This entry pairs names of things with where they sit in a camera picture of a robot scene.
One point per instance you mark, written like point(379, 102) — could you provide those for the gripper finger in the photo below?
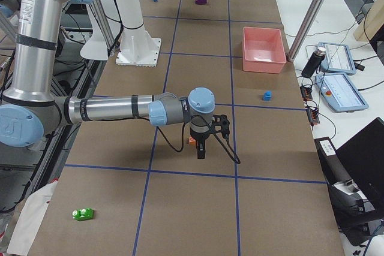
point(198, 152)
point(202, 152)

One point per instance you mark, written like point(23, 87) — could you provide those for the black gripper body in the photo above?
point(200, 140)

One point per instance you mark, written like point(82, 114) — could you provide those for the orange block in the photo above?
point(191, 141)

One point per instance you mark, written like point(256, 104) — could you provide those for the small blue block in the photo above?
point(267, 96)

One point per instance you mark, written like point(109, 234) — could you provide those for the purple block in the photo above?
point(200, 2)

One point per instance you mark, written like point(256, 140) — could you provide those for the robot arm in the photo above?
point(30, 110)

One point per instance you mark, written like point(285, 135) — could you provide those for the pink plastic box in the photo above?
point(262, 50)

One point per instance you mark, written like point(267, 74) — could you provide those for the black box with label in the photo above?
point(332, 167)

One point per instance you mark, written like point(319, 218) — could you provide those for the green block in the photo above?
point(83, 214)

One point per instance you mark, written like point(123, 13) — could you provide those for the black water bottle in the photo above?
point(314, 61)

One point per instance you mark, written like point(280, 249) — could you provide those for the near teach pendant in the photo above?
point(340, 93)

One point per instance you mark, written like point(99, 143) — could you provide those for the teach pendant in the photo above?
point(340, 93)
point(338, 59)

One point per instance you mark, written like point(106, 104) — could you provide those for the far teach pendant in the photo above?
point(338, 59)

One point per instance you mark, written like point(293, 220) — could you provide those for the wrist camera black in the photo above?
point(221, 124)

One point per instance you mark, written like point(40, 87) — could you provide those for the white pedestal column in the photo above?
point(137, 47)

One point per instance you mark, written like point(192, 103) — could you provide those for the aluminium frame post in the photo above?
point(304, 29)

